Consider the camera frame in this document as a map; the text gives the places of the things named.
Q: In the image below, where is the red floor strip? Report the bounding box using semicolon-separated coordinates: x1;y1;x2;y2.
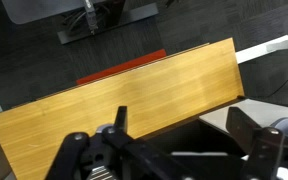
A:
76;49;168;86

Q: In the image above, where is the grey flat panel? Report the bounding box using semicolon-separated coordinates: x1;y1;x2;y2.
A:
0;0;125;25

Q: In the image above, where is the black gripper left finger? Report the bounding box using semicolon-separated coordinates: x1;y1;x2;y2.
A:
45;105;135;180

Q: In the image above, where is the wooden side desk white leg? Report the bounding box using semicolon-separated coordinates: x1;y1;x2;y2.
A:
235;34;288;64

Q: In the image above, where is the black and white toy kitchen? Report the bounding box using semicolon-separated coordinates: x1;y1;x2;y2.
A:
130;95;248;180

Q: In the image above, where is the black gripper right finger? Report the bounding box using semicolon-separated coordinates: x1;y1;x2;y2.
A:
225;106;285;180

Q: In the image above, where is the black cable bundle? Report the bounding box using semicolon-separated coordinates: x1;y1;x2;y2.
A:
62;0;118;36

